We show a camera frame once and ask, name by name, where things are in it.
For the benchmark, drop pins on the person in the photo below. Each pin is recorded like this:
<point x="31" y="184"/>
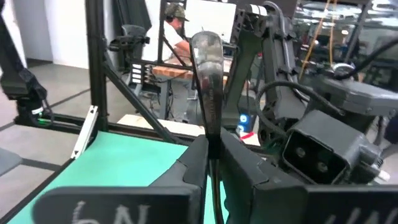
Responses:
<point x="161" y="40"/>

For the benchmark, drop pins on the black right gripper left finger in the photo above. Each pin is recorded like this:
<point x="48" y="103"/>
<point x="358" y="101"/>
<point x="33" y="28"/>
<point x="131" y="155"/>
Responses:
<point x="124" y="205"/>

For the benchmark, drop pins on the wooden background table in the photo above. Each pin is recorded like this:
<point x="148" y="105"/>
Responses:
<point x="174" y="73"/>

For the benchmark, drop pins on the black metal spoon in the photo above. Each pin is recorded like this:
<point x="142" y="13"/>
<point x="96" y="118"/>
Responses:
<point x="208" y="77"/>

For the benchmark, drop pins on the white metal bracket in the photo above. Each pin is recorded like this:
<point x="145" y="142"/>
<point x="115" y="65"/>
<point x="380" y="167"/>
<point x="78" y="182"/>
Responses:
<point x="85" y="130"/>

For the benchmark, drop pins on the black device with blue light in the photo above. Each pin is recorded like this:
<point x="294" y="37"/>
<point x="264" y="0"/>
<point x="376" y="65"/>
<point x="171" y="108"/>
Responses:
<point x="244" y="119"/>

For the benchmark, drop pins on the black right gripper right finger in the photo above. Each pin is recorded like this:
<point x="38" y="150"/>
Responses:
<point x="280" y="205"/>

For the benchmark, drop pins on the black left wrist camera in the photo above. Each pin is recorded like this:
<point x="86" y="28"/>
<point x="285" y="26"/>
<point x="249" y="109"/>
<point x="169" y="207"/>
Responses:
<point x="326" y="146"/>

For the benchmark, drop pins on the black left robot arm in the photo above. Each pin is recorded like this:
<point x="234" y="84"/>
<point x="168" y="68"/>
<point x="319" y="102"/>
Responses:
<point x="248" y="62"/>

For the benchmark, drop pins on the black background robot arm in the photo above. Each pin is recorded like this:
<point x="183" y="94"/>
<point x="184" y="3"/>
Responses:
<point x="127" y="40"/>

